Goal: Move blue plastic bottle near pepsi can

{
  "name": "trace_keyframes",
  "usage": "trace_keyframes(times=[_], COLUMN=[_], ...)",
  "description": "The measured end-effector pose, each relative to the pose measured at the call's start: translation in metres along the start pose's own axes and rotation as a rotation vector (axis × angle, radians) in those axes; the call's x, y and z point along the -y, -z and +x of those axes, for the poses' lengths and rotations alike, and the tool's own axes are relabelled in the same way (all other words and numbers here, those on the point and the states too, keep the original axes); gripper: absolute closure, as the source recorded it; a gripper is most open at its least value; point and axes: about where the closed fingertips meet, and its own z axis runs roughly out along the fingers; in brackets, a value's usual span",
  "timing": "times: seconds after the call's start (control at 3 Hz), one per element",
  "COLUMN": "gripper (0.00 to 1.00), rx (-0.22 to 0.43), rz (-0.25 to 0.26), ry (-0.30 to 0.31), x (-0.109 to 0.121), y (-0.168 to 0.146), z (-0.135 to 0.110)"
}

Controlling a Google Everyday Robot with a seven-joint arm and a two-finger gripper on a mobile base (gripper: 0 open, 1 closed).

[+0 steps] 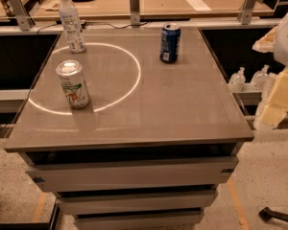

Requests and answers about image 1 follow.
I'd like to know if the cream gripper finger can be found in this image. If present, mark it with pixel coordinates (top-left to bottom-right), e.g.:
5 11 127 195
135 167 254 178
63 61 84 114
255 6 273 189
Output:
252 27 277 53
260 66 288 127

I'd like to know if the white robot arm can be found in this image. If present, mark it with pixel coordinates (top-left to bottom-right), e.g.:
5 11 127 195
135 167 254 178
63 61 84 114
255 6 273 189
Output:
252 12 288 130

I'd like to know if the right clear sanitizer bottle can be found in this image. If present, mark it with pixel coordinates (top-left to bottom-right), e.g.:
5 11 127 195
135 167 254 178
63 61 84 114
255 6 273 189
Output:
250 64 269 90

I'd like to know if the clear sanitizer bottle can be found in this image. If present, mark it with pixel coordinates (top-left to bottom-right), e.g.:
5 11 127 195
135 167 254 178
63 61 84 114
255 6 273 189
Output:
250 64 269 90
228 67 246 93

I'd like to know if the left clear sanitizer bottle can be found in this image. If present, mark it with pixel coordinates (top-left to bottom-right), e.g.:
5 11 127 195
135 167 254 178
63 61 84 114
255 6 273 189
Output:
228 67 246 93

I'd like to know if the blue pepsi can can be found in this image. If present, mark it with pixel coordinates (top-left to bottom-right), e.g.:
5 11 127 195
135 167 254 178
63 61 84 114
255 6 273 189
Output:
159 23 180 63

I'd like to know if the clear plastic water bottle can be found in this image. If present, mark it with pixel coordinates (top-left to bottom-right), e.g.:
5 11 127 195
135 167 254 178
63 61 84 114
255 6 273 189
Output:
59 0 85 53

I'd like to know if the white green soda can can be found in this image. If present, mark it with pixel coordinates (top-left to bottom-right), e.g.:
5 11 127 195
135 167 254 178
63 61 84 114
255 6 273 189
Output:
56 60 90 108

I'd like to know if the white paper note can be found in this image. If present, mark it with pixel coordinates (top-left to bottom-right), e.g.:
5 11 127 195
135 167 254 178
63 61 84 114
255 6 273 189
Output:
187 0 211 12

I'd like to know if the black chair base leg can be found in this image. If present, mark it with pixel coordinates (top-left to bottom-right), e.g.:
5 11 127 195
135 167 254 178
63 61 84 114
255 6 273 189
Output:
258 207 288 222

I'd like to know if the bottom grey drawer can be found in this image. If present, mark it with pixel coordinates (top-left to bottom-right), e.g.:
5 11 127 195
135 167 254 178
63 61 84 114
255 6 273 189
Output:
74 210 204 230

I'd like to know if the grey drawer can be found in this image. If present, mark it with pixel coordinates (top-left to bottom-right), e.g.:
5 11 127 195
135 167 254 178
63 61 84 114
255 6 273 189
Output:
74 210 204 230
58 190 218 215
28 156 238 193

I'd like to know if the middle grey drawer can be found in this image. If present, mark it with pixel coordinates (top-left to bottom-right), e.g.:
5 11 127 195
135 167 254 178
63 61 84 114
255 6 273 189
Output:
58 190 218 215

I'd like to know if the top grey drawer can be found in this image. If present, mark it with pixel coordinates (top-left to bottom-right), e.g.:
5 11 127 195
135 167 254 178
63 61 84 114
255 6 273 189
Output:
28 156 238 193

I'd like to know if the right metal bracket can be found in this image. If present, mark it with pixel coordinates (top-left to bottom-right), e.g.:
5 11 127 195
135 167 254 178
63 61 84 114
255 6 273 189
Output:
237 0 257 25

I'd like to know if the metal bracket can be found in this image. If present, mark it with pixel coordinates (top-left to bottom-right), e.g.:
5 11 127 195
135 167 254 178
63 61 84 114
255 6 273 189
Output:
130 0 140 27
7 0 32 31
237 0 257 25

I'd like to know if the middle metal bracket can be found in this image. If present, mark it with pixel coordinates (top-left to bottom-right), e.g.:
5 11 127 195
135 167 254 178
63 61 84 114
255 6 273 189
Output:
130 0 140 27

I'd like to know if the black cable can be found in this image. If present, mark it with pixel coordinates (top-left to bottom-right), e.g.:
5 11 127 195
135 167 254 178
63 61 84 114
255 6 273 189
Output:
35 20 150 36

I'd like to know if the left metal bracket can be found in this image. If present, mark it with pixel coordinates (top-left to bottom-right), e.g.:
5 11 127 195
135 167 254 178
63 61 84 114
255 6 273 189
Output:
7 0 32 31

